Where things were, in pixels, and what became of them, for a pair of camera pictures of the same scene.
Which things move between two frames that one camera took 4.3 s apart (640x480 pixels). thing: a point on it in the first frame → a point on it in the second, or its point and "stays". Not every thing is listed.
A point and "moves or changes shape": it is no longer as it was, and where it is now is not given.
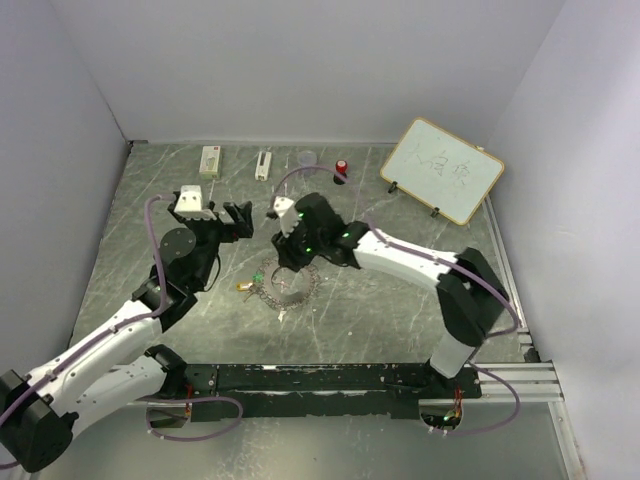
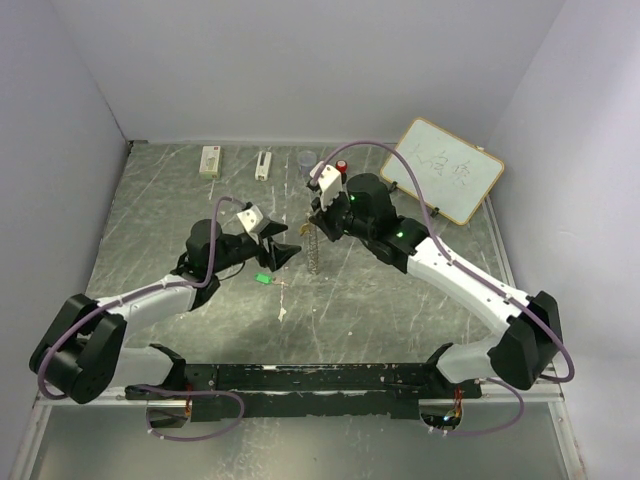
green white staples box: x=209 y=165 stays
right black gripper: x=287 y=255 → x=322 y=218
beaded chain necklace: x=283 y=288 moves or changes shape
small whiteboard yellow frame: x=442 y=171 stays
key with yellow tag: x=245 y=287 moves or changes shape
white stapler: x=262 y=166 stays
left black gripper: x=240 y=215 → x=282 y=253
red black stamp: x=341 y=168 stays
